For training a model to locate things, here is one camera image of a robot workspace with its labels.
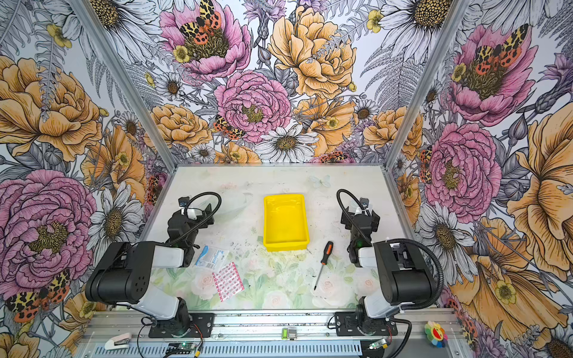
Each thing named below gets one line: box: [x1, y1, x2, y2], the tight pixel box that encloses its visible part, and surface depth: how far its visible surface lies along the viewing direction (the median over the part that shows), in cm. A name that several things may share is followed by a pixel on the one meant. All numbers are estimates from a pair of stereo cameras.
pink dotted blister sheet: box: [212, 261, 245, 303], surface depth 85 cm
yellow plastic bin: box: [262, 193, 310, 253], surface depth 98 cm
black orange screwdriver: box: [313, 240, 334, 291], surface depth 91 cm
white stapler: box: [104, 332, 132, 350], surface depth 71 cm
